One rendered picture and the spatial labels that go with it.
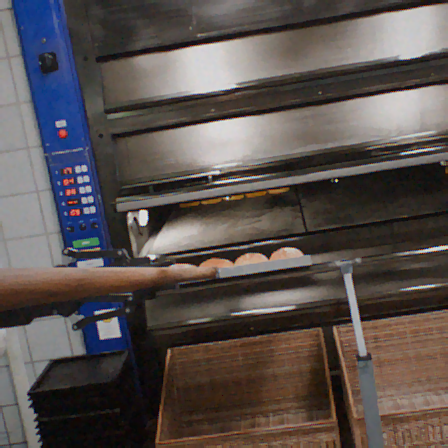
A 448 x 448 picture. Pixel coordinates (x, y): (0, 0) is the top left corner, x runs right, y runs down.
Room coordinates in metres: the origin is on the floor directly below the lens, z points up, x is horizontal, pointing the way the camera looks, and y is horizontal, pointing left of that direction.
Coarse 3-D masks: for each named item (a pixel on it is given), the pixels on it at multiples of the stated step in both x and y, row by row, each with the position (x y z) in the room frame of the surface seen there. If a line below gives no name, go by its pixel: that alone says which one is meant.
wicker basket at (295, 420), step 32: (192, 352) 2.67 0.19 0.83; (224, 352) 2.66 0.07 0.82; (256, 352) 2.65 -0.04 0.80; (288, 352) 2.63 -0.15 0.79; (320, 352) 2.62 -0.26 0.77; (192, 384) 2.65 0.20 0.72; (224, 384) 2.63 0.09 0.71; (256, 384) 2.62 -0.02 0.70; (288, 384) 2.61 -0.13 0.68; (320, 384) 2.59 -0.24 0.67; (160, 416) 2.34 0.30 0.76; (192, 416) 2.62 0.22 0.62; (224, 416) 2.61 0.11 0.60; (256, 416) 2.59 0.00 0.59; (288, 416) 2.55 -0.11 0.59; (320, 416) 2.51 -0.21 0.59
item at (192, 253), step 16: (368, 224) 2.68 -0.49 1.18; (384, 224) 2.65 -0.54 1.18; (400, 224) 2.65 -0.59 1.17; (416, 224) 2.64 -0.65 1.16; (432, 224) 2.64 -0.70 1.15; (256, 240) 2.73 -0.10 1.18; (272, 240) 2.69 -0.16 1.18; (288, 240) 2.68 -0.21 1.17; (304, 240) 2.67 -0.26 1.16; (320, 240) 2.67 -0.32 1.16; (336, 240) 2.66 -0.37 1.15; (144, 256) 2.77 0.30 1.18; (160, 256) 2.73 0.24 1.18; (176, 256) 2.71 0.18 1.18; (192, 256) 2.70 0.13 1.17; (208, 256) 2.70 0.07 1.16; (224, 256) 2.69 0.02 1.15; (240, 256) 2.69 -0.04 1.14
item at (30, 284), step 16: (0, 272) 0.52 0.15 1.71; (16, 272) 0.55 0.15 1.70; (32, 272) 0.58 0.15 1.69; (48, 272) 0.62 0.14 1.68; (64, 272) 0.67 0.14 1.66; (80, 272) 0.72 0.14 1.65; (96, 272) 0.77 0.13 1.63; (112, 272) 0.84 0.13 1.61; (128, 272) 0.93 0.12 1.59; (144, 272) 1.03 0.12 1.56; (160, 272) 1.16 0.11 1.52; (176, 272) 1.33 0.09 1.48; (192, 272) 1.55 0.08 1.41; (208, 272) 1.87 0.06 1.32; (0, 288) 0.50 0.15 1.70; (16, 288) 0.53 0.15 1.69; (32, 288) 0.56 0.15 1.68; (48, 288) 0.60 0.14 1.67; (64, 288) 0.65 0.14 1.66; (80, 288) 0.70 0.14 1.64; (96, 288) 0.76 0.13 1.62; (112, 288) 0.83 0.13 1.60; (128, 288) 0.93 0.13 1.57; (144, 288) 1.06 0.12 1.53; (0, 304) 0.51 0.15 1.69; (16, 304) 0.54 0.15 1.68; (32, 304) 0.59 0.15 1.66
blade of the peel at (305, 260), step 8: (304, 256) 2.15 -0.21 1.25; (248, 264) 2.17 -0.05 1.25; (256, 264) 2.16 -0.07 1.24; (264, 264) 2.16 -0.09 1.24; (272, 264) 2.16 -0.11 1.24; (280, 264) 2.16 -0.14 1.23; (288, 264) 2.15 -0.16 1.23; (296, 264) 2.15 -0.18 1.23; (304, 264) 2.15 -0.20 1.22; (224, 272) 2.17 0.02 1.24; (232, 272) 2.16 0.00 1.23; (240, 272) 2.16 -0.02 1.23; (248, 272) 2.16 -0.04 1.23; (256, 272) 2.16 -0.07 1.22; (200, 280) 2.17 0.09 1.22
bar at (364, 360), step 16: (368, 256) 2.30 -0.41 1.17; (384, 256) 2.28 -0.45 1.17; (400, 256) 2.28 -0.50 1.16; (416, 256) 2.27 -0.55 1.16; (432, 256) 2.28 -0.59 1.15; (272, 272) 2.31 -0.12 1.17; (288, 272) 2.30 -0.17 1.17; (304, 272) 2.30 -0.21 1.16; (320, 272) 2.30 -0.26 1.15; (352, 272) 2.28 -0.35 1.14; (192, 288) 2.33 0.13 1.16; (208, 288) 2.33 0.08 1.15; (352, 288) 2.25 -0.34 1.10; (352, 304) 2.21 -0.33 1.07; (368, 368) 2.06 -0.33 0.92; (368, 384) 2.07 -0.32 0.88; (368, 400) 2.07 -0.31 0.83; (368, 416) 2.07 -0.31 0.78; (368, 432) 2.07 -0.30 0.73
